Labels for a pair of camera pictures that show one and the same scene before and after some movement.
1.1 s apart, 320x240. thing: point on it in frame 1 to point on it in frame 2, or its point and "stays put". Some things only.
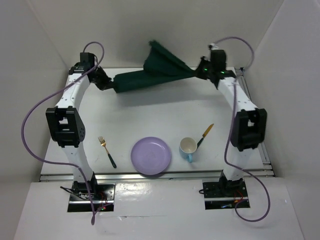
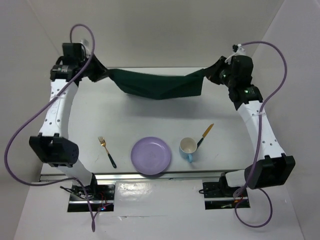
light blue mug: x=187 y=146 stays put
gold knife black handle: x=204 y=134 stays put
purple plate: x=150 y=155 stays put
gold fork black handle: x=103 y=143 stays put
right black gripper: x=198 y=73 to x=212 y=72
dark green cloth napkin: x=158 y=65 to x=157 y=85
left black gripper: x=106 y=82 to x=100 y=70
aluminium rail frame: x=184 y=175 stays put
